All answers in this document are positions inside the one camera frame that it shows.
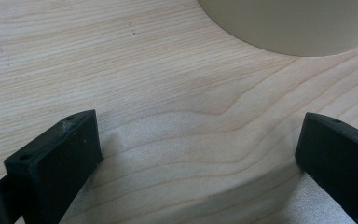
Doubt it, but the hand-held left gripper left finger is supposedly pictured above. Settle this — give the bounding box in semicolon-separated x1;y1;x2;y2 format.
3;109;104;224

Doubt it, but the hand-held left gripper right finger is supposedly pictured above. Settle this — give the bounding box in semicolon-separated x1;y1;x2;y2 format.
294;112;358;224

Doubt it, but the beige round container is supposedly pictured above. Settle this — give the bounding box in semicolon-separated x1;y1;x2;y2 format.
197;0;358;58

